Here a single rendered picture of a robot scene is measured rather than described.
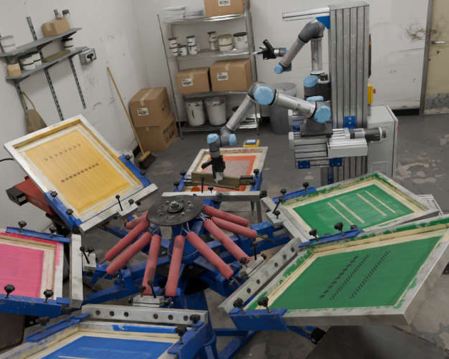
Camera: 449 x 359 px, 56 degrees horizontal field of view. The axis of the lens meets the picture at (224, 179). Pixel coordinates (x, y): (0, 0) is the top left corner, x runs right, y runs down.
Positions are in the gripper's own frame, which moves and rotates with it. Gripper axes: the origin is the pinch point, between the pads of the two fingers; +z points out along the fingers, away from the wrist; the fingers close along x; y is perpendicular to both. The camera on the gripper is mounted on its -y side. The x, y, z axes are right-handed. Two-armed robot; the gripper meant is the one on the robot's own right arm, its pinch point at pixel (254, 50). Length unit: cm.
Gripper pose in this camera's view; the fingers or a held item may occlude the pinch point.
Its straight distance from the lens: 387.3
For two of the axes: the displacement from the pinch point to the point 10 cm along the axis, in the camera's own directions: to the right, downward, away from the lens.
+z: -8.3, -1.5, 5.3
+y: 2.1, 8.0, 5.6
